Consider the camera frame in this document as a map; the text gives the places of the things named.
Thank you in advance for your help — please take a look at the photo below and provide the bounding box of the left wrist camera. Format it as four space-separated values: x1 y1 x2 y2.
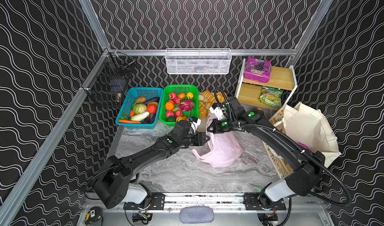
190 117 201 130

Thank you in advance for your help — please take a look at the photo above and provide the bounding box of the green apple tea snack bag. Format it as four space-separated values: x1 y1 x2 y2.
259 86 284 108

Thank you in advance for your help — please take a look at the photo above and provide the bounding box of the yellow pear fruit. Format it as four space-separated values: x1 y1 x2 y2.
177 116 187 122

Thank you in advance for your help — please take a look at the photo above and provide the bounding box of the braided golden bread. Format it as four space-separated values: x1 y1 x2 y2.
199 107 208 119

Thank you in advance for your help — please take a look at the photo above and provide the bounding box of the striped long bread back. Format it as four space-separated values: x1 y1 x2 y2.
203 91 217 103

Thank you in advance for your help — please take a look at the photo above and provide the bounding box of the floral canvas tote bag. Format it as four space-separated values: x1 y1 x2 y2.
269 102 341 167

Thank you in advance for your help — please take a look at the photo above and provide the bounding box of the dark green avocado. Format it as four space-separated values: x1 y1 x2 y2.
167 116 177 122

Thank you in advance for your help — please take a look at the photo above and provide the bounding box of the green tea can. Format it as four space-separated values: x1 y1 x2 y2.
257 108 265 115

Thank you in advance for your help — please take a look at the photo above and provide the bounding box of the teal plastic basket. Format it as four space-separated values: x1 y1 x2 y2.
116 87 163 129

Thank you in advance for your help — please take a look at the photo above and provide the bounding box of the orange carrot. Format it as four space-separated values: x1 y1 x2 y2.
118 120 142 124

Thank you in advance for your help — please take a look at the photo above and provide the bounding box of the green cabbage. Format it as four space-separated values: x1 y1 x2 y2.
131 103 147 115

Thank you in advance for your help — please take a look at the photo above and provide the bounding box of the brown potato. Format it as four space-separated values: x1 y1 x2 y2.
135 96 147 104

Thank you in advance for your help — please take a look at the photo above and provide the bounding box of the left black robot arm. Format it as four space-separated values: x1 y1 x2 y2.
91 120 210 209

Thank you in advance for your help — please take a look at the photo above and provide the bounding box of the braided pale bread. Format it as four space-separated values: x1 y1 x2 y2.
199 101 206 108

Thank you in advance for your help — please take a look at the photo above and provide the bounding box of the yellow lemon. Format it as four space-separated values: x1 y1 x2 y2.
187 92 194 99

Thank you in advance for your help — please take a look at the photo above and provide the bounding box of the metal base rail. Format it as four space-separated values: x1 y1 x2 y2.
85 191 289 213

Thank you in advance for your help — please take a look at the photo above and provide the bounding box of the yellow pumpkin shaped bread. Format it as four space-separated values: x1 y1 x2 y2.
216 92 227 103

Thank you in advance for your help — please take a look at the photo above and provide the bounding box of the white radish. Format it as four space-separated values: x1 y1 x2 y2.
131 111 150 122

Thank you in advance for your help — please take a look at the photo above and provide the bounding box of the white wire wall basket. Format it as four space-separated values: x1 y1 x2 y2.
165 48 232 75

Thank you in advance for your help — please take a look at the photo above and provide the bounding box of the green plastic basket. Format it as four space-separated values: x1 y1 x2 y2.
158 85 199 126

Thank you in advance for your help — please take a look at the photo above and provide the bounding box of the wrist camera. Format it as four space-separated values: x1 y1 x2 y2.
190 117 201 130
209 103 225 120

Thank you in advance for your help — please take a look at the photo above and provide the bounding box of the white bread tray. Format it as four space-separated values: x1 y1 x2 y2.
198 99 213 132

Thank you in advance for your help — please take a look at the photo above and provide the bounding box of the grey padded cushion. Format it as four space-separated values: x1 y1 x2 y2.
180 206 215 224

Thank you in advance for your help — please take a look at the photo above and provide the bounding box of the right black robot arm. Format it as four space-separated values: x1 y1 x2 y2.
207 88 352 209

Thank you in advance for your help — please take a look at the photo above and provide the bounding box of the white wooden shelf rack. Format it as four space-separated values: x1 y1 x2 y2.
235 59 298 111

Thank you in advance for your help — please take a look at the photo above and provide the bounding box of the pink peach plastic bag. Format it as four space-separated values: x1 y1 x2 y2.
192 131 243 168

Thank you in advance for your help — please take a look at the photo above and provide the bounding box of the red tomato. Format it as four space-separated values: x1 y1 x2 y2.
147 104 158 115

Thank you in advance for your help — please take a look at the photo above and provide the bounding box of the purple snack bag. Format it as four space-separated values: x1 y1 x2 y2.
298 142 309 150
244 58 272 83

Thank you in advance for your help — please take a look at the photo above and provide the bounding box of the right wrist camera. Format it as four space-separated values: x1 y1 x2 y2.
209 103 225 120

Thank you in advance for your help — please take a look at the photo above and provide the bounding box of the purple eggplant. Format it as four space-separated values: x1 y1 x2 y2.
144 97 160 105

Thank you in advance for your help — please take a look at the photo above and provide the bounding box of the black wire wall basket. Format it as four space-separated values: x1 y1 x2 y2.
85 52 137 108

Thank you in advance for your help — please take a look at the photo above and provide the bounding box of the orange fruit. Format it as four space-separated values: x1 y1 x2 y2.
165 101 175 111

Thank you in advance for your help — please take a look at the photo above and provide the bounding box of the yellow tape measure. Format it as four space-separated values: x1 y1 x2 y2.
84 207 104 226

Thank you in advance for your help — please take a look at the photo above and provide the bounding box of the pink dragon fruit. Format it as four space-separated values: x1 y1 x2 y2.
179 99 195 112

